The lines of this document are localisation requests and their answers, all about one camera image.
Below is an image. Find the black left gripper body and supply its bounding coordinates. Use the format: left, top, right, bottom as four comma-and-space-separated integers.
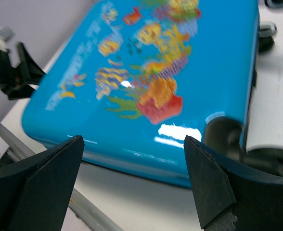
0, 26, 24, 101

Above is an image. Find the blue hard-shell suitcase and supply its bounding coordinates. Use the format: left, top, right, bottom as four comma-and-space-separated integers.
21, 0, 265, 187

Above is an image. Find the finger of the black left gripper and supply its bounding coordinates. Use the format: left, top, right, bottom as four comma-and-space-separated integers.
16, 42, 45, 85

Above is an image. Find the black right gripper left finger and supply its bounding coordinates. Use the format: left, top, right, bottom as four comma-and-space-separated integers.
0, 135, 84, 231

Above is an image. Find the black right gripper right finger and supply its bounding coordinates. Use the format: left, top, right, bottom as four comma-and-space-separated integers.
184, 136, 283, 231

